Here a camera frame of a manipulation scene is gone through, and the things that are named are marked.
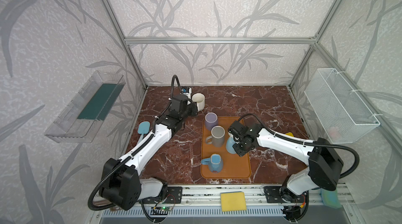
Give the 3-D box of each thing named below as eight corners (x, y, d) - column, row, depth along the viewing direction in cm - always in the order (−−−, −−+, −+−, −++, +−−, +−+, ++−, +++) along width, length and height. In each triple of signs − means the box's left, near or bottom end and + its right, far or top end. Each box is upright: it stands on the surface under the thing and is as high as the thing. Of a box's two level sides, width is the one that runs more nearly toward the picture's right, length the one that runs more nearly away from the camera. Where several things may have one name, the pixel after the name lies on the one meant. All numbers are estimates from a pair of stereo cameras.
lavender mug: (205, 130, 97) (204, 124, 91) (205, 119, 103) (205, 112, 97) (217, 130, 97) (218, 124, 91) (217, 119, 103) (217, 112, 97)
